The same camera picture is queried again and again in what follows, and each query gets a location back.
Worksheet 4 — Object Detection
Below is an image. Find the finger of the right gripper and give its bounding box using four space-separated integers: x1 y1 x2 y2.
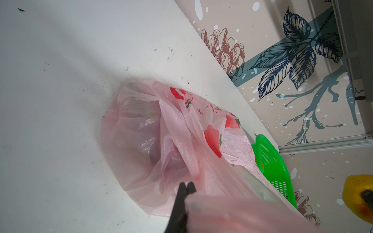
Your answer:
360 189 373 208

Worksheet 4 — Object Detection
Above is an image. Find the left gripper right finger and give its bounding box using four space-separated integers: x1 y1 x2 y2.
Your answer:
186 182 196 195

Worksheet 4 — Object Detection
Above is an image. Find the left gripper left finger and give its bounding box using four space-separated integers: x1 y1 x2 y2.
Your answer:
164 183 188 233

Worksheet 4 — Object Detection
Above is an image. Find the yellow fruit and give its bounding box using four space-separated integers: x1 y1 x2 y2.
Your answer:
342 174 373 224

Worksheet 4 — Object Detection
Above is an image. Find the pink plastic bag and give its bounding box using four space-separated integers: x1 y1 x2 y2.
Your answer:
101 80 320 233

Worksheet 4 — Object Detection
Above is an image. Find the green plastic basket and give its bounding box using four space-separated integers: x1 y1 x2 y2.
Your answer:
252 135 297 207

